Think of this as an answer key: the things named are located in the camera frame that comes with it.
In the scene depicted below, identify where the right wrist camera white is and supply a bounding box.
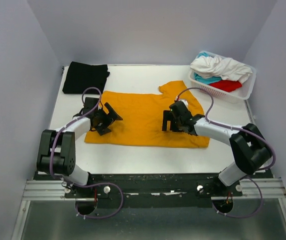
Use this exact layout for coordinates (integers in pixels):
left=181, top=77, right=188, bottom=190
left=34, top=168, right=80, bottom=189
left=179, top=99, right=188, bottom=107

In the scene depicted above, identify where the yellow t shirt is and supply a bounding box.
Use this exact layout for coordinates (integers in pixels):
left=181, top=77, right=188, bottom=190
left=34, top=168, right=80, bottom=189
left=84, top=80, right=210, bottom=149

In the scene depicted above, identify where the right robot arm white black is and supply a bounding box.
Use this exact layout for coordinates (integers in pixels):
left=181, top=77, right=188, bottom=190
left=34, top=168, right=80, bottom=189
left=162, top=100, right=275, bottom=196

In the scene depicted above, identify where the white crumpled t shirt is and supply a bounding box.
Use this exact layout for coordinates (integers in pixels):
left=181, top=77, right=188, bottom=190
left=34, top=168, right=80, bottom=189
left=190, top=55, right=253, bottom=84

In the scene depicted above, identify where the light blue t shirt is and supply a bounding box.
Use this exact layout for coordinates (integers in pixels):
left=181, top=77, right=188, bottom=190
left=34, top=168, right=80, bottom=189
left=194, top=52, right=222, bottom=85

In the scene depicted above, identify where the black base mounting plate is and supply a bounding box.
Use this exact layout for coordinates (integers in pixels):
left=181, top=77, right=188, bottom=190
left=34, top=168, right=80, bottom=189
left=34, top=172, right=243, bottom=209

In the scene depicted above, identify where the folded black t shirt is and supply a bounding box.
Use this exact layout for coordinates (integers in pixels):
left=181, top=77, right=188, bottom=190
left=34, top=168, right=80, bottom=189
left=62, top=61, right=110, bottom=95

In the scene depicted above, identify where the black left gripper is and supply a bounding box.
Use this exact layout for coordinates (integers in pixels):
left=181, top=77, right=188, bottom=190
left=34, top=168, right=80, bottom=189
left=95, top=103, right=122, bottom=136

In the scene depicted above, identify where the red t shirt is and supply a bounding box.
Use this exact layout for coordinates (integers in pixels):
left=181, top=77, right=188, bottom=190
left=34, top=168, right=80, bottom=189
left=210, top=80, right=242, bottom=92

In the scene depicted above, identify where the aluminium frame rail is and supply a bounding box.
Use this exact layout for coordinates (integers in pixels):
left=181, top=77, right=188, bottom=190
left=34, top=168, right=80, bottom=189
left=23, top=178, right=286, bottom=202

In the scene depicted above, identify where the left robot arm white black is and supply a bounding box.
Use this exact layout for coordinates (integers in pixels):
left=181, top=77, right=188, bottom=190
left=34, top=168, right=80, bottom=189
left=36, top=97, right=123, bottom=198

